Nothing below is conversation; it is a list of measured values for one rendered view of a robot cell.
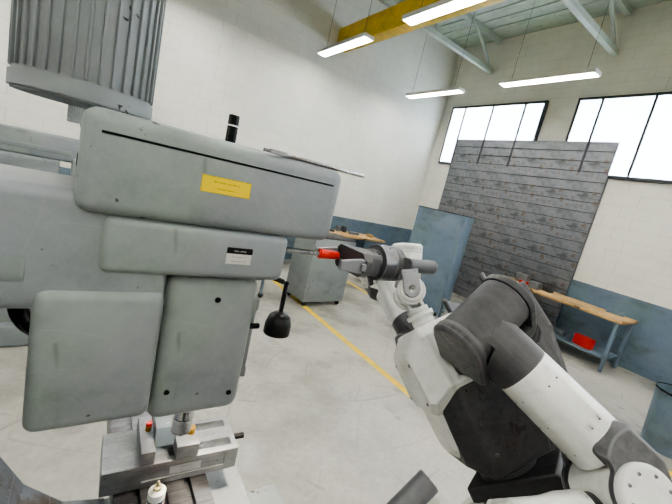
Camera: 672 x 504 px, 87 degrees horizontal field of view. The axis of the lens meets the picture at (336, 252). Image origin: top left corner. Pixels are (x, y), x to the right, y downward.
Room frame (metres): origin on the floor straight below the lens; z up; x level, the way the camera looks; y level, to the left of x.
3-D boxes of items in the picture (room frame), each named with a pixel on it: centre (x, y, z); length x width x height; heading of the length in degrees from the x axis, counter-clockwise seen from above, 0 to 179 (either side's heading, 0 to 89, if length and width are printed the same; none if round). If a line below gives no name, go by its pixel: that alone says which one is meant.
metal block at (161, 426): (0.90, 0.36, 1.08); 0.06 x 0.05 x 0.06; 34
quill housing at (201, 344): (0.77, 0.27, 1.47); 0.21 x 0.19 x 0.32; 36
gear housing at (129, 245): (0.74, 0.31, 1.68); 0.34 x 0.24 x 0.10; 126
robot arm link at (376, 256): (0.84, -0.08, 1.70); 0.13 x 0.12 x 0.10; 36
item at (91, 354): (0.66, 0.43, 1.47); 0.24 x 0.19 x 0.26; 36
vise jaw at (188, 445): (0.93, 0.32, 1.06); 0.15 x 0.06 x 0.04; 34
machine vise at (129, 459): (0.91, 0.34, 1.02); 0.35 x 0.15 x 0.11; 124
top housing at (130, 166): (0.76, 0.28, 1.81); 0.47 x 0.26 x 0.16; 126
